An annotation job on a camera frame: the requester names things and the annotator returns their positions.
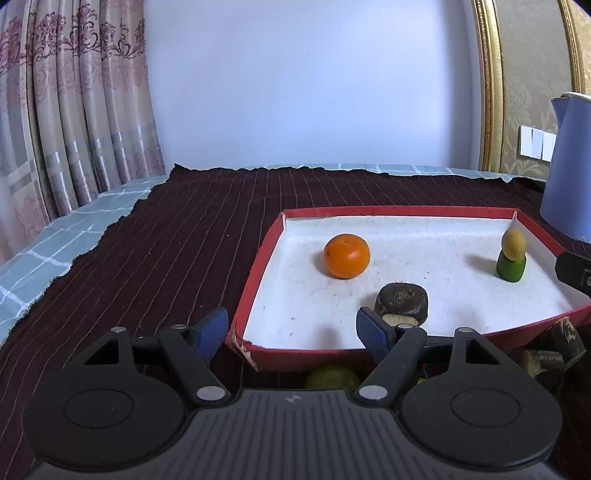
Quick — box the white wall switch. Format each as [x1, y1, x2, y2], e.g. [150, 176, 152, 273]
[518, 125, 556, 163]

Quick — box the pink patterned curtain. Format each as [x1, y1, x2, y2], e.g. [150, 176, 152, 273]
[1, 1, 164, 260]

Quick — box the green tomato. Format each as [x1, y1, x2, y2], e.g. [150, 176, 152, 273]
[305, 366, 360, 393]

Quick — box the gold picture frame moulding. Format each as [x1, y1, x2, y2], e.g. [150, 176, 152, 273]
[471, 0, 506, 173]

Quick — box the orange mandarin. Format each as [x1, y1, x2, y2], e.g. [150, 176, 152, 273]
[322, 234, 370, 279]

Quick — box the red shallow box tray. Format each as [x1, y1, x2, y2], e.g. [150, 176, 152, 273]
[226, 206, 590, 371]

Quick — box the yellow longan fruit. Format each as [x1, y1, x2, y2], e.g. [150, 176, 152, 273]
[502, 228, 528, 262]

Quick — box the blue electric kettle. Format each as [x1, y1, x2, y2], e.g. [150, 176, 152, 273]
[540, 92, 591, 243]

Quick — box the dark striped table cloth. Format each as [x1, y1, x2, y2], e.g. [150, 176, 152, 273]
[1, 166, 590, 479]

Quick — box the dark sugarcane piece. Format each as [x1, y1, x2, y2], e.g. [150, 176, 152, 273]
[548, 316, 586, 371]
[518, 350, 564, 378]

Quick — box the short dark sugarcane slice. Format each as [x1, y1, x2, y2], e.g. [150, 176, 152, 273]
[374, 282, 429, 326]

